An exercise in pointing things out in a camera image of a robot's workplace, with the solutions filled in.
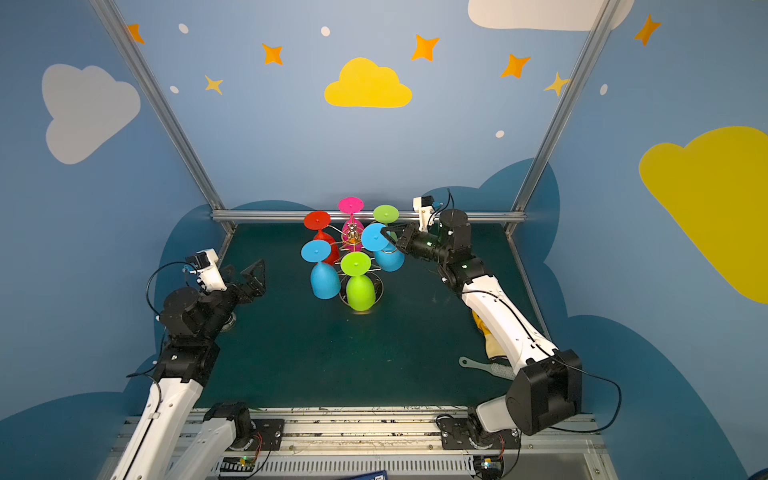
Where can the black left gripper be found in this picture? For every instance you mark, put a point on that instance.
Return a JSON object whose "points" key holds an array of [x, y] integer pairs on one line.
{"points": [[241, 288]]}

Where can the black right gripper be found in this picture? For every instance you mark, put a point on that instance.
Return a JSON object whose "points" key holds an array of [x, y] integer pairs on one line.
{"points": [[406, 240]]}

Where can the blue wine glass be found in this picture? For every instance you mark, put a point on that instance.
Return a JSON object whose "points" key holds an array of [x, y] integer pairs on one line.
{"points": [[324, 279], [386, 255]]}

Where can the green wine glass front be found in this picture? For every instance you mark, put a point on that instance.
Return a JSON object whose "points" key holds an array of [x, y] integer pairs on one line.
{"points": [[360, 290]]}

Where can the green wine glass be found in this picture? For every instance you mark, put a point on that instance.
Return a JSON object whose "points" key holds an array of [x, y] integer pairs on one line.
{"points": [[386, 215], [360, 290]]}

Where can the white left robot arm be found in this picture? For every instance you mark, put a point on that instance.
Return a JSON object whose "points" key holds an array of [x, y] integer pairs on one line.
{"points": [[193, 318]]}

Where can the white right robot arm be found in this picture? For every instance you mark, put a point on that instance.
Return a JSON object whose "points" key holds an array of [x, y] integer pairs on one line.
{"points": [[547, 384]]}

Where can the green wine glass back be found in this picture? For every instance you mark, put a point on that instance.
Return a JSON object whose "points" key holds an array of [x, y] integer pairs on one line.
{"points": [[386, 215]]}

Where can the pink wine glass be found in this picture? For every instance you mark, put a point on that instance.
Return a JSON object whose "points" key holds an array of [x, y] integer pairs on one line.
{"points": [[351, 219]]}

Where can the red wine glass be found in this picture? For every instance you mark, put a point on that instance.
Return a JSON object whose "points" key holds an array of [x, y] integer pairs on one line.
{"points": [[318, 221]]}

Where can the yellow black work glove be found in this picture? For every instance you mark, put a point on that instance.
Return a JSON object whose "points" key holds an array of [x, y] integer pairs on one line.
{"points": [[494, 350]]}

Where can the grey cleaning brush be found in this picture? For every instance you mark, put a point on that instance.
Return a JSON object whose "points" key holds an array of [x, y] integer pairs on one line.
{"points": [[494, 369]]}

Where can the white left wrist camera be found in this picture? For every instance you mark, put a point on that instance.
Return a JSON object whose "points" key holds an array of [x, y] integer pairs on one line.
{"points": [[204, 265]]}

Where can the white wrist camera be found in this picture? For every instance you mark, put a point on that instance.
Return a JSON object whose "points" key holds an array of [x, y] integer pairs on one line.
{"points": [[204, 265], [424, 207]]}

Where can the gold wire glass rack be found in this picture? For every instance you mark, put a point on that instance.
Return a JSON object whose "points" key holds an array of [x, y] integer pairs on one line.
{"points": [[372, 274]]}

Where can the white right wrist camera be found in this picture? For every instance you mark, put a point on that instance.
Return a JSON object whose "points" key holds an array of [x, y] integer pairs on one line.
{"points": [[424, 207]]}

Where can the aluminium frame back rail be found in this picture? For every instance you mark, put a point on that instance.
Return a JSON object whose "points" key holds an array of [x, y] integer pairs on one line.
{"points": [[297, 216]]}

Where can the aluminium frame right post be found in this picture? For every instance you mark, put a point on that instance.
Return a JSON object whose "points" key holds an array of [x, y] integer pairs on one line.
{"points": [[584, 65]]}

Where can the aluminium frame post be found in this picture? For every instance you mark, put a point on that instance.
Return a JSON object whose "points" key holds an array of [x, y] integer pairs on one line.
{"points": [[113, 22], [584, 65]]}

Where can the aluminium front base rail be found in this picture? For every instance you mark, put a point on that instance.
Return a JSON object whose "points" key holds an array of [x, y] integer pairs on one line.
{"points": [[422, 442]]}

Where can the aluminium frame left post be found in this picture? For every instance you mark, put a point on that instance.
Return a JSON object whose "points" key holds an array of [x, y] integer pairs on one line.
{"points": [[113, 22]]}

